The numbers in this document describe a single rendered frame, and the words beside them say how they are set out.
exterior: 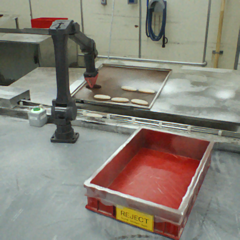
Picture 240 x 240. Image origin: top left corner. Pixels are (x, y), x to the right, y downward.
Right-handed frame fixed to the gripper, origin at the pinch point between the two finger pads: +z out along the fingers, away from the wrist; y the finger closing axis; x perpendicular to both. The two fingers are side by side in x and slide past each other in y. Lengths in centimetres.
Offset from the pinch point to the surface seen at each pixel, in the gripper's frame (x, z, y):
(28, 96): 36.4, 2.8, -15.0
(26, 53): 168, 44, 198
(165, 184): -53, 4, -77
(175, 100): -51, 2, -11
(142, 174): -44, 4, -72
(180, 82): -52, 1, 11
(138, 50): 42, 83, 345
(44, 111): 14.3, 0.1, -36.6
